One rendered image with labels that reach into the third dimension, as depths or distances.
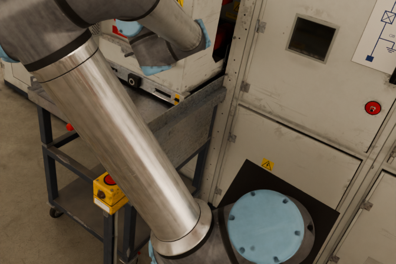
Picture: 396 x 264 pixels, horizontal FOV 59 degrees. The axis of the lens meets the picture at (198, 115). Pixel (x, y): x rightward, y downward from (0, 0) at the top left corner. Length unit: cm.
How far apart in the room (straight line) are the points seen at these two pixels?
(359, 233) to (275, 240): 117
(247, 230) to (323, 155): 99
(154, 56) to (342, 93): 82
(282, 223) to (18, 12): 59
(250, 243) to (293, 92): 97
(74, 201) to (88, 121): 146
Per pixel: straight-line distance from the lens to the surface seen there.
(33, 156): 261
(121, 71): 168
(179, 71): 146
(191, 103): 155
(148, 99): 158
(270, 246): 75
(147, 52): 107
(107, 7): 53
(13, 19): 55
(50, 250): 208
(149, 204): 69
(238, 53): 167
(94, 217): 196
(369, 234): 188
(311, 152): 170
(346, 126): 160
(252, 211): 75
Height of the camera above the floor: 168
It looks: 33 degrees down
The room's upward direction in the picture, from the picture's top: 10 degrees clockwise
